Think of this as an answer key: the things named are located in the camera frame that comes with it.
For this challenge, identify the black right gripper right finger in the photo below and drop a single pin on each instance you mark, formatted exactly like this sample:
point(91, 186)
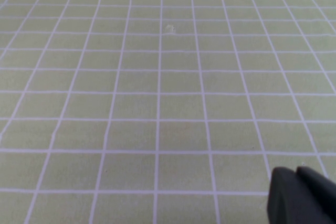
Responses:
point(320, 195)

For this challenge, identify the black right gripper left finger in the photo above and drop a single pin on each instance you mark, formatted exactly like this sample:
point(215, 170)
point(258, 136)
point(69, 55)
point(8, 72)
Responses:
point(286, 197)

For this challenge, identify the green grid cutting mat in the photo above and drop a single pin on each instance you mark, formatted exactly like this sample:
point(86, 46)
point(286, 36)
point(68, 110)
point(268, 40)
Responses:
point(131, 103)

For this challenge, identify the small pale scrap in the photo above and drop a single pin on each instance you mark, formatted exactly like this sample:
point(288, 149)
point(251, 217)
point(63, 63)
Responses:
point(170, 28)

